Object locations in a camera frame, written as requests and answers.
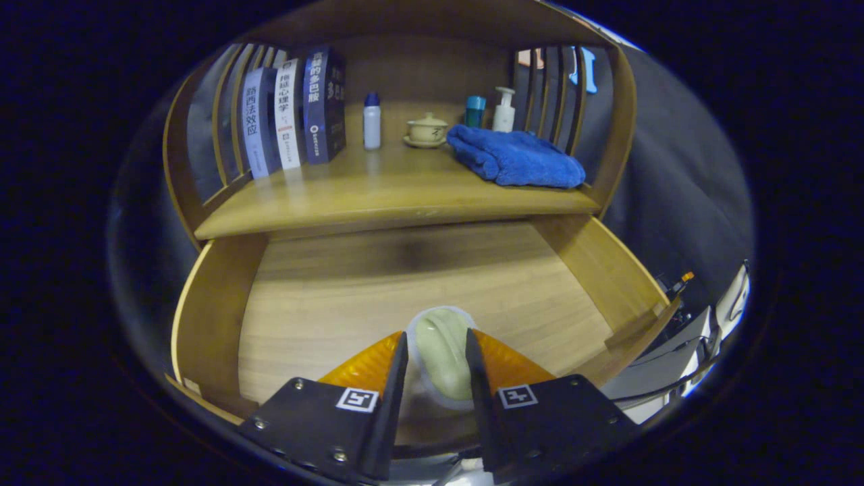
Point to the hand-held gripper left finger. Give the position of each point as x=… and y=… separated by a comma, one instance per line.
x=388, y=412

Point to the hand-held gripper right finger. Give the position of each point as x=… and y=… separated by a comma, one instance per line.
x=482, y=412

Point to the green scrub brush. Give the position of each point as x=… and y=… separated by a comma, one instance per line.
x=442, y=351

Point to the wooden drawer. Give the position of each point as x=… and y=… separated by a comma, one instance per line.
x=405, y=283

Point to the wooden countertop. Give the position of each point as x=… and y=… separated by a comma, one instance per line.
x=378, y=192

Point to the wooden cabinet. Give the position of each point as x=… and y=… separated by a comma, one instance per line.
x=617, y=135

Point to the black and orange tool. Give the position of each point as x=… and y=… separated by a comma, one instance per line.
x=675, y=287

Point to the blue folded towel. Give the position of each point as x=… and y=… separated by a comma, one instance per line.
x=520, y=158

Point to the beige lidded teacup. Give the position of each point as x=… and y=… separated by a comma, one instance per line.
x=426, y=131

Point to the white bottle with blue cap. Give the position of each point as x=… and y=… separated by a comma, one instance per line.
x=372, y=125

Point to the white pump bottle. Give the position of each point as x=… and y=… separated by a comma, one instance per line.
x=503, y=116

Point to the teal bottle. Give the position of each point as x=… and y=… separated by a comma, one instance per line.
x=474, y=111

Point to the pale grey-blue book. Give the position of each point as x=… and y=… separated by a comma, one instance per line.
x=256, y=128

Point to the white book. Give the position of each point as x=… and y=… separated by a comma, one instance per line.
x=289, y=115

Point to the dark blue book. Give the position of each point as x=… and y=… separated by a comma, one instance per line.
x=322, y=101

